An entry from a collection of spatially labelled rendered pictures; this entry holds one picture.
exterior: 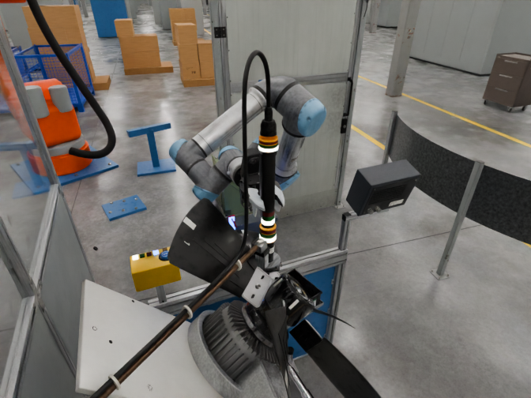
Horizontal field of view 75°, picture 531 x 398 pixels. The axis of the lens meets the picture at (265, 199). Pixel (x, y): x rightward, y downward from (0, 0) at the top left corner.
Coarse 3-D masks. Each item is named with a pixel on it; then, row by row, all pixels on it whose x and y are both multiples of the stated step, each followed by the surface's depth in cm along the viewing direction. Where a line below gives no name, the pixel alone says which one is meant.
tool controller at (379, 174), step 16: (400, 160) 151; (368, 176) 142; (384, 176) 143; (400, 176) 144; (416, 176) 146; (352, 192) 151; (368, 192) 140; (384, 192) 144; (400, 192) 149; (352, 208) 153; (368, 208) 149; (384, 208) 155
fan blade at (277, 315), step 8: (264, 312) 59; (272, 312) 62; (280, 312) 67; (272, 320) 60; (280, 320) 65; (272, 328) 58; (280, 328) 64; (272, 336) 57; (280, 336) 61; (280, 344) 60; (280, 352) 58; (280, 360) 57; (288, 376) 62; (288, 384) 60; (288, 392) 57
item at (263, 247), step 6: (252, 246) 87; (258, 246) 86; (264, 246) 87; (258, 252) 87; (264, 252) 87; (258, 258) 90; (264, 258) 89; (276, 258) 94; (258, 264) 91; (264, 264) 90; (270, 264) 93; (276, 264) 93; (270, 270) 92
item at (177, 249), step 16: (192, 208) 84; (208, 208) 87; (208, 224) 84; (224, 224) 88; (176, 240) 76; (192, 240) 79; (208, 240) 82; (224, 240) 85; (240, 240) 89; (176, 256) 74; (192, 256) 78; (208, 256) 81; (224, 256) 84; (192, 272) 76; (208, 272) 79; (240, 272) 85; (224, 288) 82; (240, 288) 85
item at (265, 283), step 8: (256, 272) 89; (264, 272) 90; (256, 280) 88; (264, 280) 90; (248, 288) 87; (264, 288) 89; (248, 296) 86; (256, 296) 87; (264, 296) 89; (256, 304) 87
